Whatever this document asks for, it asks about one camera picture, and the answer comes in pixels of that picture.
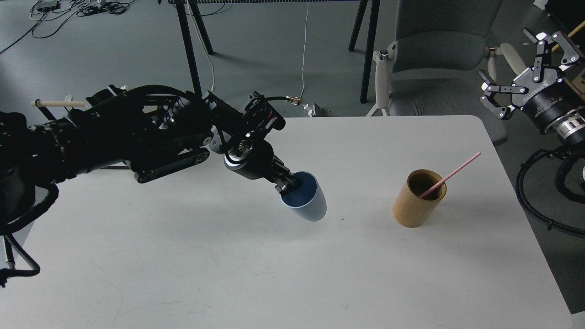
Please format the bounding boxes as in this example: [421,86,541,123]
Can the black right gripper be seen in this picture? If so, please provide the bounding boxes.
[478,28,585,138]

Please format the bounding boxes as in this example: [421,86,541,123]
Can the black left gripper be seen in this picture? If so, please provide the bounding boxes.
[224,140,303,196]

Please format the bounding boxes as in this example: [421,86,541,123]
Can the light blue cup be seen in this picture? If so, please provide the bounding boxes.
[281,171,327,222]

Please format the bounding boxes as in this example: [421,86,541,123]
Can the pink chopstick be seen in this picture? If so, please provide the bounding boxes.
[418,152,481,199]

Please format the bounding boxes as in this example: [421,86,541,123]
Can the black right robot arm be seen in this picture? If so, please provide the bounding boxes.
[478,29,584,238]

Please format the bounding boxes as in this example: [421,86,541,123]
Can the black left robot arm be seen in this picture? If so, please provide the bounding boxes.
[0,85,306,287]

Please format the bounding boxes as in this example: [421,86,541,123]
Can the wooden stick top right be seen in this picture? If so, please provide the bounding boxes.
[551,21,585,52]

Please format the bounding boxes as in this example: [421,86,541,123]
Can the white power adapter on floor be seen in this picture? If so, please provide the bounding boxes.
[303,103,327,118]

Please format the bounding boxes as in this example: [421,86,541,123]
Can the grey office chair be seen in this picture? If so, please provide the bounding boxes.
[367,0,527,146]

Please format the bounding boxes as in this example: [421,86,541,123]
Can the bamboo cylinder holder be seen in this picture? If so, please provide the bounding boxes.
[392,169,447,228]

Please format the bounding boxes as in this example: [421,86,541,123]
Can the black table legs right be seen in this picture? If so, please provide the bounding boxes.
[348,0,381,104]

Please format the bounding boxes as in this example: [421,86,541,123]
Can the black table legs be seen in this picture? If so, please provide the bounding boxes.
[165,0,216,96]
[348,0,381,104]

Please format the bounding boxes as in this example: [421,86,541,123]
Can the black table legs left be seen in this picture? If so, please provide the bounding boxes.
[165,0,216,96]

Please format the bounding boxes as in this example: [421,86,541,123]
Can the white hanging cable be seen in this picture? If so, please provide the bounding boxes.
[297,2,310,106]

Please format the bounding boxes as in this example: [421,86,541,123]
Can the black cables on floor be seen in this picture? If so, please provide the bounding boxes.
[0,0,135,53]

